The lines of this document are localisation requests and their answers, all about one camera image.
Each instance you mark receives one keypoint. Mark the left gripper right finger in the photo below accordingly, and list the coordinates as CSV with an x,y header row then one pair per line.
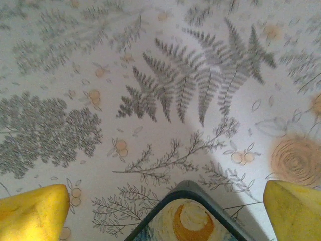
x,y
296,213

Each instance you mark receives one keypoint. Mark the starry night painted tin box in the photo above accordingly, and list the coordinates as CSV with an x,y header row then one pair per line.
x,y
190,218

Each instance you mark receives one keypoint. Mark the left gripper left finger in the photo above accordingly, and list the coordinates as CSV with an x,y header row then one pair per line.
x,y
30,213

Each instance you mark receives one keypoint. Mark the fern patterned table cover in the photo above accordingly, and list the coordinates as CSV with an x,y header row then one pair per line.
x,y
160,88

